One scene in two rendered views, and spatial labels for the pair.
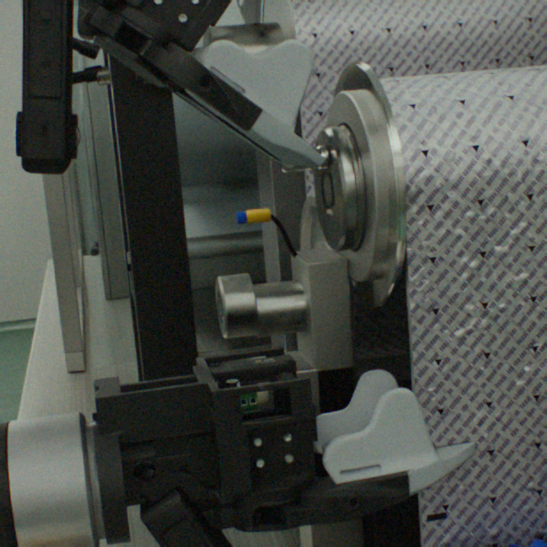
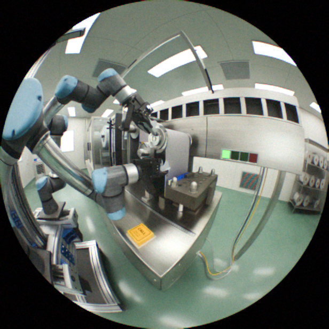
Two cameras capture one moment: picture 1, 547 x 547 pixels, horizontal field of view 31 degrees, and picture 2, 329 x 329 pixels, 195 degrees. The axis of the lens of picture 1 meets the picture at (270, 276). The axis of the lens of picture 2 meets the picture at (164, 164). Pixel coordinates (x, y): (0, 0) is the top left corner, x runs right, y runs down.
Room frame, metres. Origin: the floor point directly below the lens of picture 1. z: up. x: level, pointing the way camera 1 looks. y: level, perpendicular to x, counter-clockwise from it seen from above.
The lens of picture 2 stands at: (0.17, 0.22, 1.22)
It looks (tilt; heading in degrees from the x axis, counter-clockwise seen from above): 12 degrees down; 322
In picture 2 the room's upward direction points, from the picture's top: 2 degrees clockwise
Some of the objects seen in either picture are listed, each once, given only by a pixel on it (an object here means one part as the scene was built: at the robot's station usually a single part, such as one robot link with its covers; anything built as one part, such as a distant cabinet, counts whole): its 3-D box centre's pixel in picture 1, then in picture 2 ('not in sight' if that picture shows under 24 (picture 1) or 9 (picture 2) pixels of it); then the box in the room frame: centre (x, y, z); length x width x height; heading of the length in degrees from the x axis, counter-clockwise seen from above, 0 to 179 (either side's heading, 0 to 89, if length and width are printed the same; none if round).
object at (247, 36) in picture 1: (244, 63); (131, 128); (0.84, 0.01, 1.34); 0.06 x 0.06 x 0.06; 10
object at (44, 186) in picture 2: not in sight; (44, 187); (0.86, 0.70, 0.98); 0.13 x 0.12 x 0.14; 136
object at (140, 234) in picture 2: not in sight; (140, 234); (0.40, 0.14, 0.91); 0.07 x 0.07 x 0.02; 10
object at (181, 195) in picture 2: not in sight; (197, 183); (0.45, -0.25, 1.00); 0.40 x 0.16 x 0.06; 100
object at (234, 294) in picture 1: (235, 305); (140, 153); (0.62, 0.02, 1.18); 0.04 x 0.02 x 0.04; 10
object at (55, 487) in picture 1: (61, 482); (129, 173); (0.51, 0.12, 1.11); 0.08 x 0.05 x 0.08; 10
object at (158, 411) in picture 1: (208, 448); (146, 168); (0.52, 0.04, 1.12); 0.12 x 0.08 x 0.09; 100
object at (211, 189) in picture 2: not in sight; (211, 193); (0.36, -0.28, 0.97); 0.10 x 0.03 x 0.11; 100
